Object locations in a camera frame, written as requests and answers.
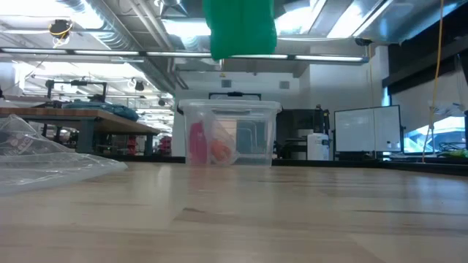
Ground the blue cloth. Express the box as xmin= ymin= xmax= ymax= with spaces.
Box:
xmin=61 ymin=101 xmax=140 ymax=122

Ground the black shelving cart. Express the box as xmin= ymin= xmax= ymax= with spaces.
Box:
xmin=276 ymin=105 xmax=332 ymax=160

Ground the long ceiling light strip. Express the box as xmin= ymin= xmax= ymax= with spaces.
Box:
xmin=0 ymin=47 xmax=370 ymax=65

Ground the black ceiling cable reel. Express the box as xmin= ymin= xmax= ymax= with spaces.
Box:
xmin=48 ymin=18 xmax=74 ymax=48

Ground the green elastic bandage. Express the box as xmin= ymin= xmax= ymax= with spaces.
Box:
xmin=203 ymin=0 xmax=278 ymax=61

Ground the yellow cable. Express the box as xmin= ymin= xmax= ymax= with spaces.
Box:
xmin=422 ymin=0 xmax=445 ymax=164

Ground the small clear plastic pouch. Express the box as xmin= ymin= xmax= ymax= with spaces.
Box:
xmin=203 ymin=111 xmax=238 ymax=165

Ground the large clear plastic bag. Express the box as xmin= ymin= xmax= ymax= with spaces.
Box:
xmin=0 ymin=113 xmax=128 ymax=194

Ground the clear plastic storage box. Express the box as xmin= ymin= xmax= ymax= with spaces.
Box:
xmin=178 ymin=91 xmax=282 ymax=167

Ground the wooden top workbench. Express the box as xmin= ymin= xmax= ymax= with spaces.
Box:
xmin=0 ymin=107 xmax=162 ymax=156

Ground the whiteboard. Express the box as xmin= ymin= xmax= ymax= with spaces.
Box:
xmin=333 ymin=104 xmax=403 ymax=153

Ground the black camera rig frame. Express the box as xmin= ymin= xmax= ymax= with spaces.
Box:
xmin=45 ymin=79 xmax=109 ymax=103

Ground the white cylindrical container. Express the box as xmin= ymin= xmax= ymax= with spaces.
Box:
xmin=306 ymin=131 xmax=330 ymax=161

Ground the orange bandage roll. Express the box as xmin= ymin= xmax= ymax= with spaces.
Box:
xmin=210 ymin=140 xmax=233 ymax=164

